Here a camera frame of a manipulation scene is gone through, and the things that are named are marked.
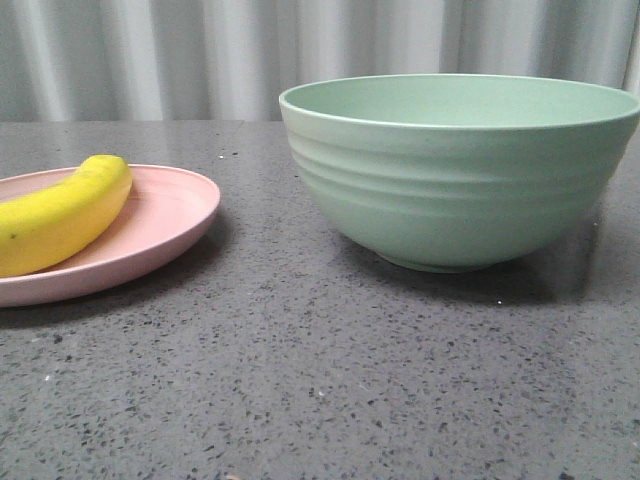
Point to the green ribbed bowl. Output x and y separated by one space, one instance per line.
456 172

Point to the pink plate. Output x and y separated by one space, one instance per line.
168 210

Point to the yellow banana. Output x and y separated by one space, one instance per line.
48 226

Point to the grey pleated curtain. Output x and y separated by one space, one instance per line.
190 60

